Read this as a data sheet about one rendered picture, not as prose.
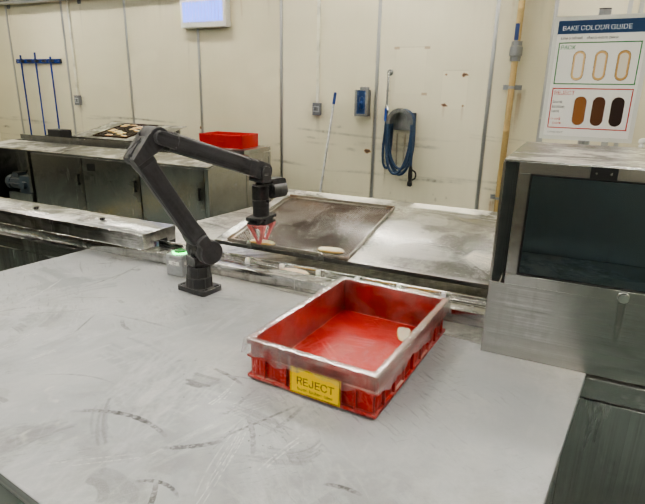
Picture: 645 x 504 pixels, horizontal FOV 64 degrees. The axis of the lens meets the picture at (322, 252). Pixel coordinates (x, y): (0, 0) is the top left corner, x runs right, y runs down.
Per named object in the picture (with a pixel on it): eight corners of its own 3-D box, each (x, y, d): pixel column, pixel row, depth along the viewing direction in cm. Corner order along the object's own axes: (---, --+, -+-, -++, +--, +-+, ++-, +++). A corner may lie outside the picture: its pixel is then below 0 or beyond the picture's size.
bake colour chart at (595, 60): (538, 138, 210) (555, 17, 197) (538, 138, 211) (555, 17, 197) (631, 143, 194) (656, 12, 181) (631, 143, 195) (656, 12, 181)
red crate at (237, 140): (198, 146, 533) (198, 133, 529) (217, 143, 564) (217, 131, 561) (241, 149, 515) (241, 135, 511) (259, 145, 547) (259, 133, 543)
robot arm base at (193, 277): (176, 289, 168) (203, 297, 162) (175, 265, 166) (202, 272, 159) (196, 281, 175) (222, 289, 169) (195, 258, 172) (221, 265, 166)
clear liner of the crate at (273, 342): (240, 377, 116) (239, 337, 113) (340, 304, 157) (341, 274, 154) (378, 424, 101) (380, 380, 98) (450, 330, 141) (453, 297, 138)
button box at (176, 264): (165, 283, 182) (163, 253, 179) (180, 276, 189) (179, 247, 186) (184, 287, 179) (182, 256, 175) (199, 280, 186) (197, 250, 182)
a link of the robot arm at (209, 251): (110, 148, 144) (124, 152, 137) (148, 121, 149) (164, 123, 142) (193, 262, 170) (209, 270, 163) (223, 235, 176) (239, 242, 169)
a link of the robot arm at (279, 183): (247, 163, 175) (262, 166, 169) (274, 160, 182) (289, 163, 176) (248, 198, 179) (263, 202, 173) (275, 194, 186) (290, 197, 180)
